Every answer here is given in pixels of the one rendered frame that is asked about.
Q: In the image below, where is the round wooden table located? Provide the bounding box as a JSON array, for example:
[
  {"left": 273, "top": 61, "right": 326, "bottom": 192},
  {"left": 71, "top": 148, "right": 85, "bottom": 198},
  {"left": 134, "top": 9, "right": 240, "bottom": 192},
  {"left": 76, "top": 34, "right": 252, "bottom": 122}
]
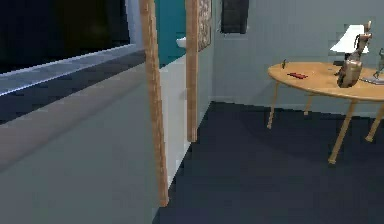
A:
[{"left": 266, "top": 61, "right": 384, "bottom": 165}]

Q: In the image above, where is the large dark window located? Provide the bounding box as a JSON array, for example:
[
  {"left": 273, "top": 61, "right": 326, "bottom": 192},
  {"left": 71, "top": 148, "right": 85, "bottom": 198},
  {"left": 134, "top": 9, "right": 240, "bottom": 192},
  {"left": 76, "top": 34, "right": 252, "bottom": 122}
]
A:
[{"left": 0, "top": 0, "right": 146, "bottom": 98}]

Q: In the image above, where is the bronze animal statue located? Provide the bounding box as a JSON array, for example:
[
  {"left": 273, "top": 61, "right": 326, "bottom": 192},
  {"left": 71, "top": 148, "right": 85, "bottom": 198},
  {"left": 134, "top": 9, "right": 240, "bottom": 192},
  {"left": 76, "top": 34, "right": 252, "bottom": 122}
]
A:
[{"left": 336, "top": 20, "right": 373, "bottom": 89}]

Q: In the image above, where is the wooden door frame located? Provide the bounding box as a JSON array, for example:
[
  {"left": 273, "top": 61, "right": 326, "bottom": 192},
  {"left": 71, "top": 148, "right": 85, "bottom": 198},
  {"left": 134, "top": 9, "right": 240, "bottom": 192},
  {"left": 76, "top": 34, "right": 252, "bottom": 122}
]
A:
[{"left": 138, "top": 0, "right": 200, "bottom": 208}]

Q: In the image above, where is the white shade table lamp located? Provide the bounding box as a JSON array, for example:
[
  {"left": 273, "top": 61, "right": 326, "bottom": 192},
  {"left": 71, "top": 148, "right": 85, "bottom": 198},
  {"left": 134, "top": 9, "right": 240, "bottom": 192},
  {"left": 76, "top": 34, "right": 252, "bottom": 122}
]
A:
[{"left": 329, "top": 24, "right": 370, "bottom": 67}]

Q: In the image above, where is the grey figure statue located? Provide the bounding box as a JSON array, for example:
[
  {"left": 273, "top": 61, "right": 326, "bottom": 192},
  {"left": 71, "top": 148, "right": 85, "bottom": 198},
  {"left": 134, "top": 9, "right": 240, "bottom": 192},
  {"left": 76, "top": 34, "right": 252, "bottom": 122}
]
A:
[{"left": 360, "top": 47, "right": 384, "bottom": 86}]

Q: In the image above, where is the red flat remote control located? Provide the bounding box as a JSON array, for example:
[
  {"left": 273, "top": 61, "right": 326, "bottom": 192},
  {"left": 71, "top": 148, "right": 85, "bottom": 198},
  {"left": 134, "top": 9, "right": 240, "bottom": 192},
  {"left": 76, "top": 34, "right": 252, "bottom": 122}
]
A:
[{"left": 287, "top": 71, "right": 309, "bottom": 80}]

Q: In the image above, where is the patterned framed wall picture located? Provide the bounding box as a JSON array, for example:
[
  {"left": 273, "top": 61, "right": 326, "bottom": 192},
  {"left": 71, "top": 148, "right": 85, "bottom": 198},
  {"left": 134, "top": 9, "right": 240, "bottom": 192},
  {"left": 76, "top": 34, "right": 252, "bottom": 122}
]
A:
[{"left": 197, "top": 0, "right": 213, "bottom": 53}]

